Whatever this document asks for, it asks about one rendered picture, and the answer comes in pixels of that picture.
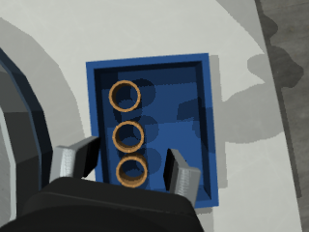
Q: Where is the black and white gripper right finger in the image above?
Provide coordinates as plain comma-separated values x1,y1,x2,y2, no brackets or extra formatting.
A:
163,148,201,209

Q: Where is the blue square tray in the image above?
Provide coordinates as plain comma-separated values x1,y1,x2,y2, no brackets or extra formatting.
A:
86,53,219,209

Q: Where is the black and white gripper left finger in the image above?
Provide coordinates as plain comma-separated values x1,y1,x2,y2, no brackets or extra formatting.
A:
49,135,101,183

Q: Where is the bronze ring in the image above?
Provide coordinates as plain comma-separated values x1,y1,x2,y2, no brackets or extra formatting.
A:
109,80,142,112
112,120,145,153
116,152,148,188

